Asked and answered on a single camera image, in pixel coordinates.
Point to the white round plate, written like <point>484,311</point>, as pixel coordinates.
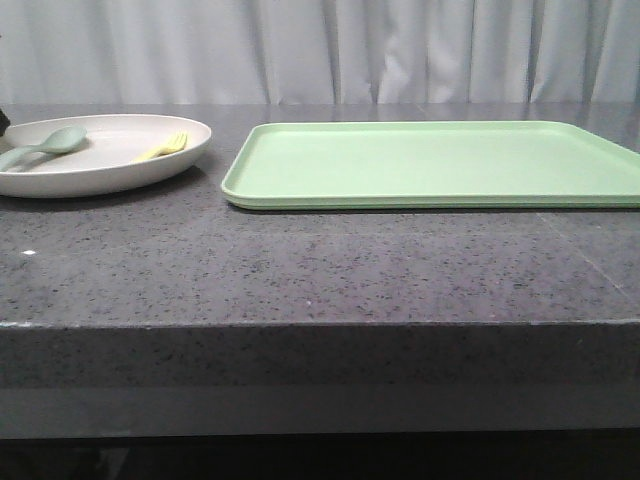
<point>107,161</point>

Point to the yellow plastic fork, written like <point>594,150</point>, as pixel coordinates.
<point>173,144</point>

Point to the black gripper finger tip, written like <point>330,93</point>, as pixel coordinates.
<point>4,123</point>

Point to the light green serving tray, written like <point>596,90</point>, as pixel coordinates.
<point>430,164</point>

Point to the pale green spoon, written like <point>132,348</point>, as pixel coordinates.
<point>61,141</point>

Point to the white pleated curtain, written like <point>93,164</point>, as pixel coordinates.
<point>318,52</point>

